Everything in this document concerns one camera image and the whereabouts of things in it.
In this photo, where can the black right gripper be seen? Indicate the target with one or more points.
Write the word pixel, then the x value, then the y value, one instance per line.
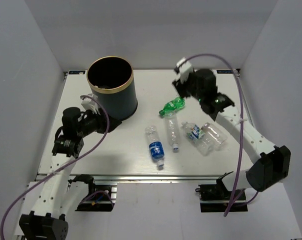
pixel 180 87

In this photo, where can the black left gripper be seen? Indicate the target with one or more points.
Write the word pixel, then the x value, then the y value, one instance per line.
pixel 102 120

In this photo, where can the clear bottle dark blue label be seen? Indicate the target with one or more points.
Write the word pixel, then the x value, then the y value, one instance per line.
pixel 155 146

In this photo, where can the crushed Aquarius bottle blue label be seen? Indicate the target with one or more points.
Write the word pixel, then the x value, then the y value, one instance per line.
pixel 103 87

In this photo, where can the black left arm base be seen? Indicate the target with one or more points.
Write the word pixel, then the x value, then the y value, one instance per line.
pixel 101 198

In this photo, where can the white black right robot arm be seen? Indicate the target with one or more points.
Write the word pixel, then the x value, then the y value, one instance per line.
pixel 270 163

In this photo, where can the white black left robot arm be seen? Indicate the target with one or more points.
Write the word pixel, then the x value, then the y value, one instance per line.
pixel 60 195

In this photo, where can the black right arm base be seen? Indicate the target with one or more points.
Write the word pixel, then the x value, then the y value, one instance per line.
pixel 216 200

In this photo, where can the dark bin with gold rim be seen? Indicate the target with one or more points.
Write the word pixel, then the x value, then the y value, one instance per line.
pixel 120 102

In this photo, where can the green Sprite bottle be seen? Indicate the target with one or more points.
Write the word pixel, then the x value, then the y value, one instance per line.
pixel 173 105

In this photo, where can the blue logo sticker right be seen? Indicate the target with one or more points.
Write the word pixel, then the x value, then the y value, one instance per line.
pixel 224 71

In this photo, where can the blue logo sticker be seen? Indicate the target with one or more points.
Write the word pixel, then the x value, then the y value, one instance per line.
pixel 76 72
pixel 224 71

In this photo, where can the clear unlabeled plastic bottle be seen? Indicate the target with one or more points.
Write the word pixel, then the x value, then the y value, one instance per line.
pixel 172 130

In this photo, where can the clear bottle green-blue label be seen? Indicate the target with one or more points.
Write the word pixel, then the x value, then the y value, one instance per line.
pixel 198 137

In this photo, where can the blue logo sticker left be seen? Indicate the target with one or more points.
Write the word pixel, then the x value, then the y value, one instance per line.
pixel 76 72

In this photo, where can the wide clear plastic bottle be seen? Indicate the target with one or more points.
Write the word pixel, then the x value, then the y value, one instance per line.
pixel 218 138

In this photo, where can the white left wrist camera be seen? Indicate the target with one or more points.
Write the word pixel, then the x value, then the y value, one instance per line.
pixel 89 104

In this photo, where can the aluminium right table rail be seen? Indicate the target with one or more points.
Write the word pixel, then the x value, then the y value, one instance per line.
pixel 251 120

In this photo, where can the aluminium table rail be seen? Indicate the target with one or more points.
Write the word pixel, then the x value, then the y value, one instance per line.
pixel 251 120
pixel 145 178

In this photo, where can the aluminium front table rail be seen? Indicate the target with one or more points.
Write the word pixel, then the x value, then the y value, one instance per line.
pixel 145 178

